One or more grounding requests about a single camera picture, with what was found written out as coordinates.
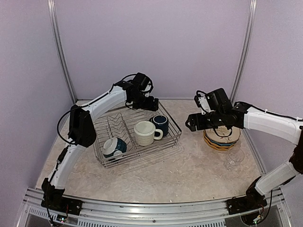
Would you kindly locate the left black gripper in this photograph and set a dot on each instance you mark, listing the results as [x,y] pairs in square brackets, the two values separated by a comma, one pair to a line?
[149,106]

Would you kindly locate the white ribbed mug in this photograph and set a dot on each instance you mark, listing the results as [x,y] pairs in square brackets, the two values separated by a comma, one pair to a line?
[146,133]

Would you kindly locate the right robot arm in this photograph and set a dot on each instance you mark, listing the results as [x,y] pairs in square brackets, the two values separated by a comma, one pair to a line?
[217,110]

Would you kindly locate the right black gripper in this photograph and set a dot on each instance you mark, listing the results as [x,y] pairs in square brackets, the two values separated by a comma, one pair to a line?
[200,126]

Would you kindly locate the aluminium front rail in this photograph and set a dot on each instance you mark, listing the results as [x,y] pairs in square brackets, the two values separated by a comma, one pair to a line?
[98,213]

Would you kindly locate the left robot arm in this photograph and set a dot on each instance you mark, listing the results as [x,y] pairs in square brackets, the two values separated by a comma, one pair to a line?
[133,89]

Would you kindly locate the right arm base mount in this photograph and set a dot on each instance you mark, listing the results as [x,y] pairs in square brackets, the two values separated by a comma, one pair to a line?
[243,204]

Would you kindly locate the yellow dotted plate front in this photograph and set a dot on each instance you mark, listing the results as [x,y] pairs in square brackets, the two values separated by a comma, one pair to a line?
[219,148]

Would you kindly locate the aluminium frame post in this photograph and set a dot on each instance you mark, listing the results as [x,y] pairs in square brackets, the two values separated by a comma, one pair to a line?
[60,51]
[244,50]

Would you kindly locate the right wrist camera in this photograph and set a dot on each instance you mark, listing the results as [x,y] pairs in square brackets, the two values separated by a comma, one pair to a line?
[202,103]

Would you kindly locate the blue dotted plate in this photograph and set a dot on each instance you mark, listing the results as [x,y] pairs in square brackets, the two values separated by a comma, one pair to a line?
[220,143]

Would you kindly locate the left aluminium frame post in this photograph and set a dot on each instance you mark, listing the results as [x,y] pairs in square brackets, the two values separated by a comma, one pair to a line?
[60,51]

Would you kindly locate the blue white bowl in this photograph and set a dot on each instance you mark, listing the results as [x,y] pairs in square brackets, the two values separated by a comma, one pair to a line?
[113,147]

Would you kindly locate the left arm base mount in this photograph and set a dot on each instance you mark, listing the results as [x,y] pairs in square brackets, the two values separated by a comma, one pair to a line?
[64,205]

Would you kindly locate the beige patterned plate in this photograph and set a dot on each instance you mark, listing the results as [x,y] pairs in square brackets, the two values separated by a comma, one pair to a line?
[222,134]

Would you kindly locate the dark blue mug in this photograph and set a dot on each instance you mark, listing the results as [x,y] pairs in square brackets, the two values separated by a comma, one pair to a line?
[161,122]

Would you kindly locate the clear drinking glass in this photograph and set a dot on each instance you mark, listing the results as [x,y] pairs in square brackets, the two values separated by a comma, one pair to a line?
[234,159]
[148,115]

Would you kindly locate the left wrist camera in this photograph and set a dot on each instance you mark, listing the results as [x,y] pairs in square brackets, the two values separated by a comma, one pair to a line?
[148,90]

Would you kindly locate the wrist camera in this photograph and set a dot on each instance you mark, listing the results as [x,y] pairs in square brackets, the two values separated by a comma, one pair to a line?
[202,103]
[148,90]

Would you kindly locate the right aluminium frame post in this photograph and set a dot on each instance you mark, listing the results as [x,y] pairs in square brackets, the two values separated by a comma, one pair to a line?
[244,50]

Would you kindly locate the yellow dotted plate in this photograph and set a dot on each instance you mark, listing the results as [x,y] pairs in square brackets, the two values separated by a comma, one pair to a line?
[219,148]
[208,142]

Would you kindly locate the metal wire dish rack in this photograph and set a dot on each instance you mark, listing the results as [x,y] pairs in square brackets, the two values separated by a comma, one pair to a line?
[119,122]

